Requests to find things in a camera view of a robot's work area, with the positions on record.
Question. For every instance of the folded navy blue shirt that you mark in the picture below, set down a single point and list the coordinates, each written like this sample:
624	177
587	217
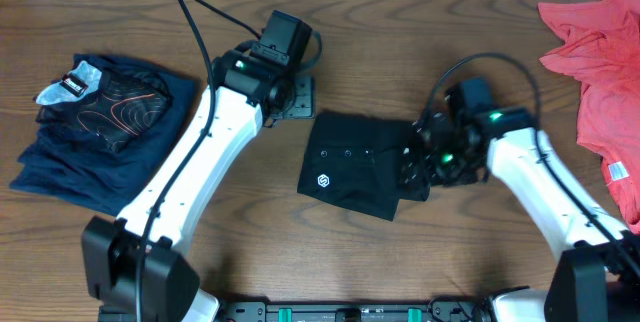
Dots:
78	167

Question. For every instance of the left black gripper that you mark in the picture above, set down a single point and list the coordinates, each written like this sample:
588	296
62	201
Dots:
300	98

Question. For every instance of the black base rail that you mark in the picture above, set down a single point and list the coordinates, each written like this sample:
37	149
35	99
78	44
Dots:
441	309

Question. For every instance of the folded black patterned shirt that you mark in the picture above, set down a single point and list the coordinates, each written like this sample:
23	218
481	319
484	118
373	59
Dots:
114	106

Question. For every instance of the black t-shirt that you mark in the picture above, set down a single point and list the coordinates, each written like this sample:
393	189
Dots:
361	163

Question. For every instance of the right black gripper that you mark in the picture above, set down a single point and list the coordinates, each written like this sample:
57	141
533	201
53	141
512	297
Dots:
426	155

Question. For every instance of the coral red shirt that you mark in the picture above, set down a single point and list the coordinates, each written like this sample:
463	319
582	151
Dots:
601	50

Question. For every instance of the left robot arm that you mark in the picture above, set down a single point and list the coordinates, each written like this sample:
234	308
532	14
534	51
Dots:
136	264

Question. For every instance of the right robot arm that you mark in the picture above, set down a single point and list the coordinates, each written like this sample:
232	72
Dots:
597	257

